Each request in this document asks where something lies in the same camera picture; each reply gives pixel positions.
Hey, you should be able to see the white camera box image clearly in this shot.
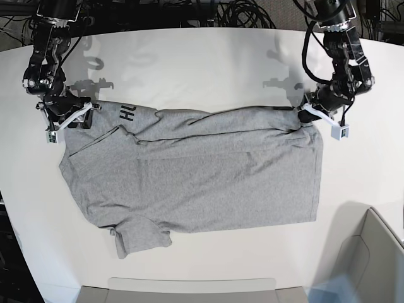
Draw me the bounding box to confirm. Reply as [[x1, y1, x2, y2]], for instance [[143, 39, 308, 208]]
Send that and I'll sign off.
[[331, 124, 350, 141], [47, 130, 61, 144]]

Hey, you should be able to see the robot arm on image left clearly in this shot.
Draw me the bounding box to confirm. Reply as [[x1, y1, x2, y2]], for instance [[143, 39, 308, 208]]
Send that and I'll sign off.
[[23, 1, 100, 131]]

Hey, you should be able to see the grey bin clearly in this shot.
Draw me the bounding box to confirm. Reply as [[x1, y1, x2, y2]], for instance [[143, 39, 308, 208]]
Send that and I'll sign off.
[[76, 277, 308, 302], [330, 208, 403, 302]]

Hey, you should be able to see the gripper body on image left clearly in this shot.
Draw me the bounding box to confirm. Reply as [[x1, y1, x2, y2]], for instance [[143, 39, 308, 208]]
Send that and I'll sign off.
[[36, 92, 101, 131]]

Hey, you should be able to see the grey bin at right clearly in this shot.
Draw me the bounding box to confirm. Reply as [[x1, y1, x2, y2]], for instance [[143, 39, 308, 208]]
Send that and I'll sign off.
[[330, 208, 403, 302]]

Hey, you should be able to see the white camera box image left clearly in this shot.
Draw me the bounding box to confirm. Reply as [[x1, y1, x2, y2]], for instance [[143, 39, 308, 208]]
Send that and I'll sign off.
[[47, 130, 61, 144]]

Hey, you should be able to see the grey bin at bottom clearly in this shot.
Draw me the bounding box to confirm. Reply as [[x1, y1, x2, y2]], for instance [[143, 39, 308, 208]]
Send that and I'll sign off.
[[76, 277, 308, 302]]

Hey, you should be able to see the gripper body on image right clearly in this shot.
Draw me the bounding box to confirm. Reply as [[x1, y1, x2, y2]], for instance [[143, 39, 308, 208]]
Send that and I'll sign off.
[[298, 85, 354, 126]]

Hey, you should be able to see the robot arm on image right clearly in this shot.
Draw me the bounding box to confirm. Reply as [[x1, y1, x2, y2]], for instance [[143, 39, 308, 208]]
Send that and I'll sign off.
[[294, 1, 374, 126]]

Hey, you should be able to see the blue translucent object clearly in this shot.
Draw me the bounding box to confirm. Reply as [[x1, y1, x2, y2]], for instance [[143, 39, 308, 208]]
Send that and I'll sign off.
[[306, 274, 357, 303]]

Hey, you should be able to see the white camera box image right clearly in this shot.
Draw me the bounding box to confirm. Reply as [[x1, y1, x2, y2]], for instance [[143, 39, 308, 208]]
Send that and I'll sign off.
[[331, 124, 350, 141]]

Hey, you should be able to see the grey T-shirt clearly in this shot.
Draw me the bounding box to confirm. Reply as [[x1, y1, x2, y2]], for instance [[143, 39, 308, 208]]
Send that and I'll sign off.
[[59, 102, 323, 258]]

